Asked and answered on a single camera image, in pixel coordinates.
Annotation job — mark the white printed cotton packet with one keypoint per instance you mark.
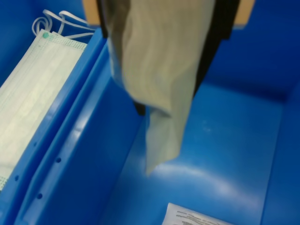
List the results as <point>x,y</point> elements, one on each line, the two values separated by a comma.
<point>194,216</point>
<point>161,70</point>

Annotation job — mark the blue plastic bin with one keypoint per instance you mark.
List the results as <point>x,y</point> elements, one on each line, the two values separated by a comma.
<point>14,23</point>
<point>234,140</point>

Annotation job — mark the pale green face mask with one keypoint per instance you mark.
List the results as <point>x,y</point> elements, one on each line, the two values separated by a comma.
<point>35,93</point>

